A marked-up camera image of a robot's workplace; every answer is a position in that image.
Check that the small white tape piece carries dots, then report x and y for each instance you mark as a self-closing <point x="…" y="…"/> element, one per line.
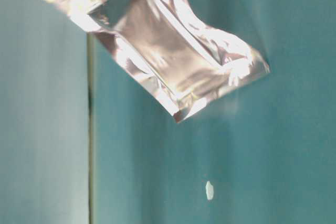
<point x="209" y="188"/>

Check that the silver zip bag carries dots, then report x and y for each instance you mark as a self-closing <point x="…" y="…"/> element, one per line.
<point x="182" y="62"/>

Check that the teal table cloth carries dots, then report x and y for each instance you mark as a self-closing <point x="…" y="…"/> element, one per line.
<point x="81" y="142"/>

